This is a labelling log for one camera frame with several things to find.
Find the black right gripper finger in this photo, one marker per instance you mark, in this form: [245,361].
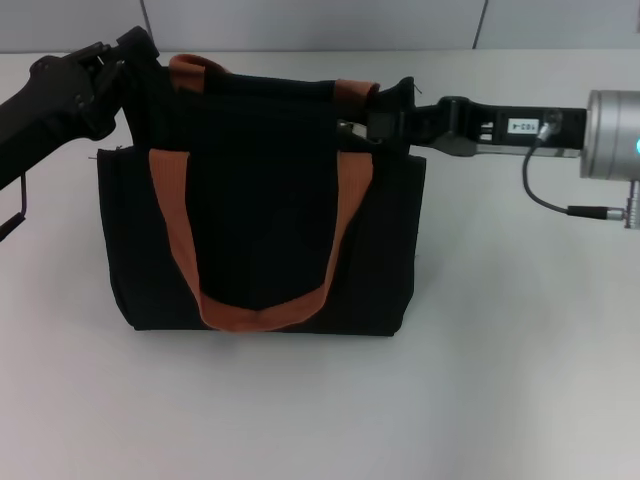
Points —
[385,126]

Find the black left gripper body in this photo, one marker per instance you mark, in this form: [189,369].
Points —
[45,110]

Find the silver zipper pull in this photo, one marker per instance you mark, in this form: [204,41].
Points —
[352,131]

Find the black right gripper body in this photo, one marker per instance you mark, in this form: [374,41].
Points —
[480,125]

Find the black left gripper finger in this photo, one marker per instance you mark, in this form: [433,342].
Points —
[137,45]
[117,85]

